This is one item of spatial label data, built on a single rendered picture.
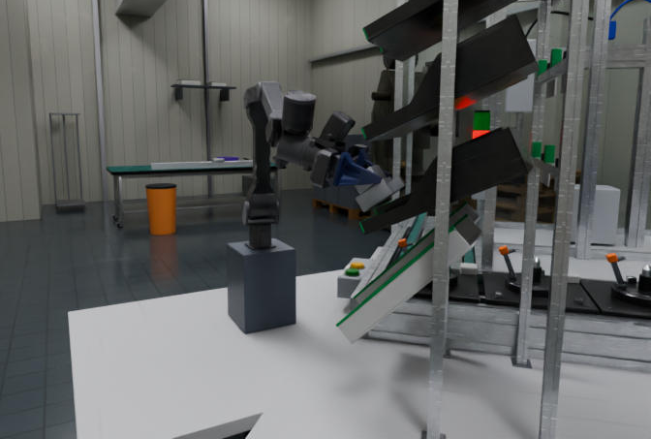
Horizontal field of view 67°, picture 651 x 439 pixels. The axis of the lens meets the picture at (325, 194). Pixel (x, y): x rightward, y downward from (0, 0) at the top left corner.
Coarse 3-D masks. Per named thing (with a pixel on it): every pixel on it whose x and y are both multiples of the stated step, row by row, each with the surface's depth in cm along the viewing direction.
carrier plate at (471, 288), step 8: (464, 280) 130; (472, 280) 130; (424, 288) 124; (432, 288) 124; (456, 288) 124; (464, 288) 124; (472, 288) 124; (416, 296) 120; (424, 296) 120; (456, 296) 118; (464, 296) 118; (472, 296) 118
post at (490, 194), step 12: (504, 12) 134; (492, 96) 137; (492, 108) 138; (492, 120) 138; (492, 192) 141; (492, 204) 141; (492, 216) 142; (492, 228) 142; (492, 240) 142; (492, 252) 143
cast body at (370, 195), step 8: (368, 168) 85; (376, 168) 86; (384, 176) 87; (400, 176) 85; (368, 184) 85; (376, 184) 85; (384, 184) 84; (392, 184) 85; (400, 184) 85; (360, 192) 86; (368, 192) 86; (376, 192) 85; (384, 192) 84; (392, 192) 84; (360, 200) 86; (368, 200) 86; (376, 200) 85; (384, 200) 88; (368, 208) 86
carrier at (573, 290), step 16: (496, 272) 137; (544, 272) 127; (576, 272) 132; (496, 288) 124; (512, 288) 122; (544, 288) 118; (576, 288) 125; (496, 304) 116; (512, 304) 115; (544, 304) 113; (576, 304) 113; (592, 304) 113
